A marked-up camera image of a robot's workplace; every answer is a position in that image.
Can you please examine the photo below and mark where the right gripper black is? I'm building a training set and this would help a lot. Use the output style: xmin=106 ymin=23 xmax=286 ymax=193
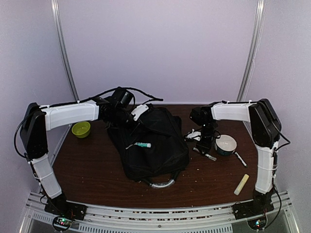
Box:
xmin=196 ymin=120 xmax=216 ymax=155

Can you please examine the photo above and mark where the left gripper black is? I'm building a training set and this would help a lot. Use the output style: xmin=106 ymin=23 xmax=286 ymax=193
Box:
xmin=110 ymin=107 xmax=148 ymax=136

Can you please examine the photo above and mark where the green capped white marker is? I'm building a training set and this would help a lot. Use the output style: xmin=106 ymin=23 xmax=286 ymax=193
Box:
xmin=192 ymin=147 xmax=217 ymax=161

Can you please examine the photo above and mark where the blue capped white marker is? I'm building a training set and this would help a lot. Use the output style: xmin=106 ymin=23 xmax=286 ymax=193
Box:
xmin=235 ymin=152 xmax=248 ymax=167

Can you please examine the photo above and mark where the white green glue stick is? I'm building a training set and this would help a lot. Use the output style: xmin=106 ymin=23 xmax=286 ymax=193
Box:
xmin=134 ymin=142 xmax=152 ymax=148

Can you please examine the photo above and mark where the black student backpack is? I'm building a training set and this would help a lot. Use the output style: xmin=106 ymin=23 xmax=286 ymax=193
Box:
xmin=107 ymin=104 xmax=190 ymax=189

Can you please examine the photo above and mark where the pale yellow highlighter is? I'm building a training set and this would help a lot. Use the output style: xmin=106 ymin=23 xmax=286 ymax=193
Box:
xmin=234 ymin=174 xmax=249 ymax=196

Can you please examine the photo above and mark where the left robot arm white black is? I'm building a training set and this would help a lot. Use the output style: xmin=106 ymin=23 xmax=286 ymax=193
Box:
xmin=14 ymin=87 xmax=158 ymax=216

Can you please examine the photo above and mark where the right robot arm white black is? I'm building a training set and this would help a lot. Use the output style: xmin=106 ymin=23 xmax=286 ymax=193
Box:
xmin=184 ymin=99 xmax=285 ymax=215

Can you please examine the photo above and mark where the white blue ceramic bowl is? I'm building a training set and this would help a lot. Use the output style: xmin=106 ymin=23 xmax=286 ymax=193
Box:
xmin=214 ymin=134 xmax=237 ymax=156

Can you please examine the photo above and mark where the lime green bowl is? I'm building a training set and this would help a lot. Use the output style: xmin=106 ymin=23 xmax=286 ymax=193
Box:
xmin=71 ymin=121 xmax=91 ymax=138

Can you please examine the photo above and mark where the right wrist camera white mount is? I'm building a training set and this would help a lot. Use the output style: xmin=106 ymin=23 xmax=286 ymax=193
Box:
xmin=184 ymin=129 xmax=201 ymax=141

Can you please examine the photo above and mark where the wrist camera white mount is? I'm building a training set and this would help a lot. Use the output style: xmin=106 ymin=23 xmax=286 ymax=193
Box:
xmin=131 ymin=104 xmax=149 ymax=121
xmin=184 ymin=129 xmax=201 ymax=141

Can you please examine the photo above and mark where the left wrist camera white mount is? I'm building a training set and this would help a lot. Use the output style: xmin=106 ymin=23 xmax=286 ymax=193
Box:
xmin=131 ymin=104 xmax=149 ymax=121

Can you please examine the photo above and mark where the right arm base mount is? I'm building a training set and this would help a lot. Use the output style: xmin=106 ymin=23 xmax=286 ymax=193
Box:
xmin=232 ymin=200 xmax=275 ymax=220

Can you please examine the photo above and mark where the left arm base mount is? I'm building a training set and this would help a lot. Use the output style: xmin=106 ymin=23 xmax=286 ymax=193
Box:
xmin=44 ymin=201 xmax=87 ymax=220

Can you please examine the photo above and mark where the right aluminium frame post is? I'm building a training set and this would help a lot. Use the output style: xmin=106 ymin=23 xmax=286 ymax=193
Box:
xmin=237 ymin=0 xmax=265 ymax=102

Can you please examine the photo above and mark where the aluminium frame post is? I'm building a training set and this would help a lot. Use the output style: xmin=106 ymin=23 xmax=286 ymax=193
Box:
xmin=51 ymin=0 xmax=79 ymax=101
xmin=237 ymin=0 xmax=265 ymax=102

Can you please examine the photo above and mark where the left aluminium frame post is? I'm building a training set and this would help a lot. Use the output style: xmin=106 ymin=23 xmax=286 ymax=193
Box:
xmin=51 ymin=0 xmax=79 ymax=101

